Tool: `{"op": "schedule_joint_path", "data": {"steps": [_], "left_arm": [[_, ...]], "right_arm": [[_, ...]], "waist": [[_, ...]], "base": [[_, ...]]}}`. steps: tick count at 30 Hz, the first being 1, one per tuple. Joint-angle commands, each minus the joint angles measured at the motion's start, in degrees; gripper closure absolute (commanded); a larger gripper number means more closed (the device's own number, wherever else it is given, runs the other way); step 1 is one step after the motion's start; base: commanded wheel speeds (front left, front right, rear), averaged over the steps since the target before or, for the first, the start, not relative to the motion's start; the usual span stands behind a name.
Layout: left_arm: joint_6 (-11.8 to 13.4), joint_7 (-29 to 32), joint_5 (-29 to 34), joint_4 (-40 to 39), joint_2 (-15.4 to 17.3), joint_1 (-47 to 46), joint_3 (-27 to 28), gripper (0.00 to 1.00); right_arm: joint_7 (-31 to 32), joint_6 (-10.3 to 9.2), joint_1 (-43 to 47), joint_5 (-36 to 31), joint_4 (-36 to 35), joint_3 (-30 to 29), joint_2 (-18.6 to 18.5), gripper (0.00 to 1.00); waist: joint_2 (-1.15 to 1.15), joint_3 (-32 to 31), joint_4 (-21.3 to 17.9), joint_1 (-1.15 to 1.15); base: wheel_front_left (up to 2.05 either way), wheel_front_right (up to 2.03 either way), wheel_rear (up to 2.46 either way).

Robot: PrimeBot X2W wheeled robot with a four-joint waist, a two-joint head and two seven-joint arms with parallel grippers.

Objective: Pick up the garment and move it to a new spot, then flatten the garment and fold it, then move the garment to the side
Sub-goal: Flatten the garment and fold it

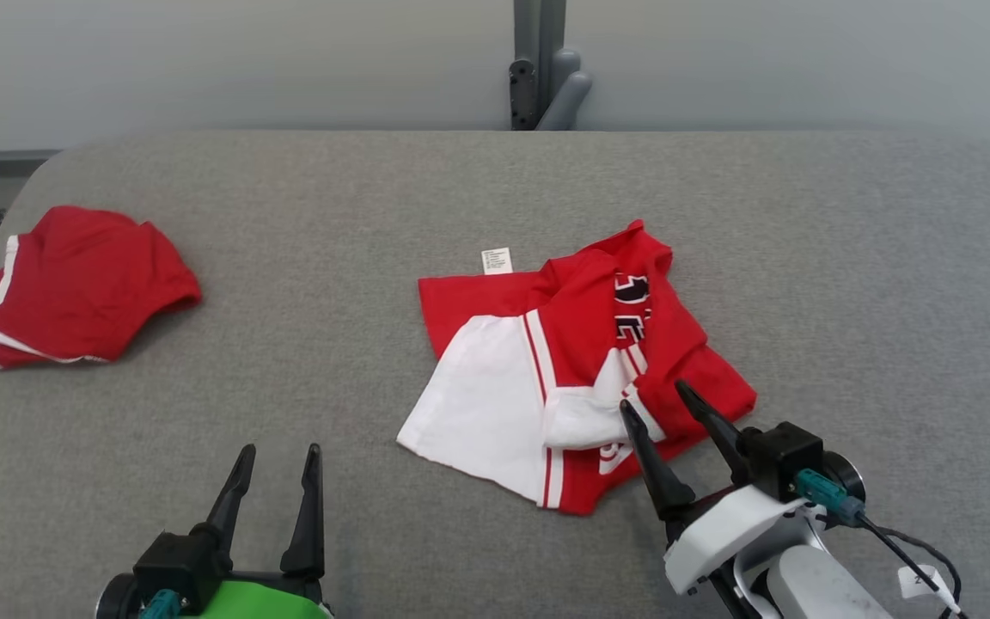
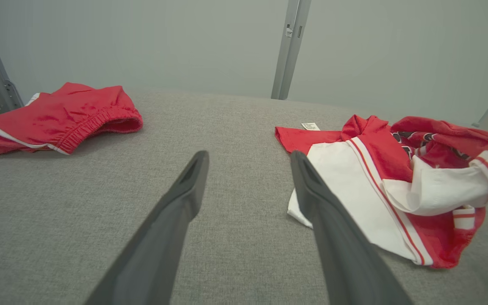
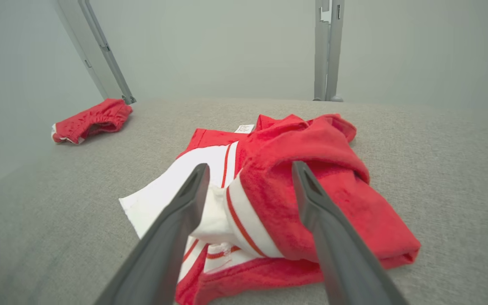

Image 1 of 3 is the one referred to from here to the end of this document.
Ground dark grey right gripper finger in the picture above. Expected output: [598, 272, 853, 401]
[620, 400, 696, 522]
[675, 381, 755, 487]

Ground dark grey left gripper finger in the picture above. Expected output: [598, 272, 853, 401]
[205, 444, 256, 551]
[280, 444, 325, 577]

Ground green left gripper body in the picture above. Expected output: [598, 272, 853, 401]
[190, 572, 334, 619]

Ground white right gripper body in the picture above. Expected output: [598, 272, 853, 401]
[665, 486, 810, 596]

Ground red white basketball jersey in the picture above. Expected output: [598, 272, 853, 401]
[396, 219, 758, 517]

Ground red shorts with white trim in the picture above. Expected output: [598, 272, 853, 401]
[0, 205, 204, 372]

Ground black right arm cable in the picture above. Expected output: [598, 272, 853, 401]
[796, 470, 969, 619]

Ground white cable label tag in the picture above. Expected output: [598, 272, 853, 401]
[897, 565, 950, 600]

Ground grey metal post with bracket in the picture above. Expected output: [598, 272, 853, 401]
[508, 0, 595, 132]

